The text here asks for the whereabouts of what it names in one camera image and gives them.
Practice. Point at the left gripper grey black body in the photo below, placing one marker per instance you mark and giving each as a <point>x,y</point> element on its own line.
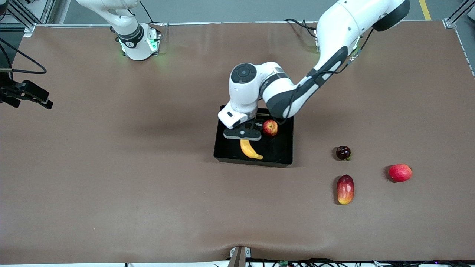
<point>256,125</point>

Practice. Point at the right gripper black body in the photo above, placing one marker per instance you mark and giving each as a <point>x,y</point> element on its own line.
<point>15,91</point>

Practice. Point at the yellow banana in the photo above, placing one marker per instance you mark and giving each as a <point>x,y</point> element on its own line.
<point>248,148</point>

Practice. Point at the red yellow apple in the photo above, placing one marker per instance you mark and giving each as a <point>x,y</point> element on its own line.
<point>270,128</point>

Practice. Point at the black plastic box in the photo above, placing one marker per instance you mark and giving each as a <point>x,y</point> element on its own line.
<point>282,148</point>

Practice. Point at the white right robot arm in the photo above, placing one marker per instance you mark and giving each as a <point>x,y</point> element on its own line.
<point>137,44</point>

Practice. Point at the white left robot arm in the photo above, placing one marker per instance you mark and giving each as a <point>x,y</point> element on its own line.
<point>334,29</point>

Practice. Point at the brown table mat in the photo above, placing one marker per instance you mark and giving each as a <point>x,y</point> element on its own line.
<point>222,204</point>

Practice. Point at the dark red plum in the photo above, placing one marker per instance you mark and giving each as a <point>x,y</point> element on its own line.
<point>343,152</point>

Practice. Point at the red yellow mango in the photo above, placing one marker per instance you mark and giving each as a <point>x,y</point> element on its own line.
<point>345,189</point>

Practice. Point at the small green circuit board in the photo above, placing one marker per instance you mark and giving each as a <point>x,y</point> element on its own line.
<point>284,263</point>

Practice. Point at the round red peach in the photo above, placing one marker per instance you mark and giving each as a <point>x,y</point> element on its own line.
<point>400,172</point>

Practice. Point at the aluminium frame post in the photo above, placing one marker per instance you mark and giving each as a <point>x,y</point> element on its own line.
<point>458,11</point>
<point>46,11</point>

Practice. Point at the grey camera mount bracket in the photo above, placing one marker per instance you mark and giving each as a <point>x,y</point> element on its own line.
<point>239,257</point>

